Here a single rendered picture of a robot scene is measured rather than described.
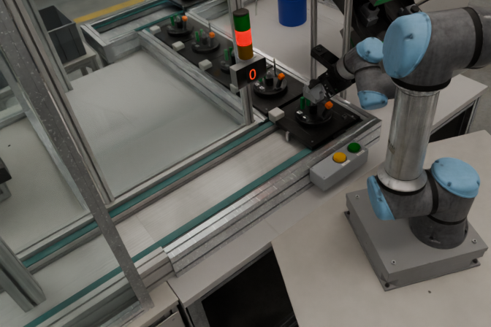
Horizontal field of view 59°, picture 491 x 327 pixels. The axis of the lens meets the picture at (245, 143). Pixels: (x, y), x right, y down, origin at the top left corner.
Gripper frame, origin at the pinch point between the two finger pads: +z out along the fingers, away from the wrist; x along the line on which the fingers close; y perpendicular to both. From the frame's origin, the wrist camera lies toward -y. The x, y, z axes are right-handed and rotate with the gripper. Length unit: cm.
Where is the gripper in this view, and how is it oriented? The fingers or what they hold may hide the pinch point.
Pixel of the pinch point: (313, 85)
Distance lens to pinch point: 154.7
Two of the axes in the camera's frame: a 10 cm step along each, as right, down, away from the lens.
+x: 8.0, -4.6, 3.9
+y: 5.2, 8.6, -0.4
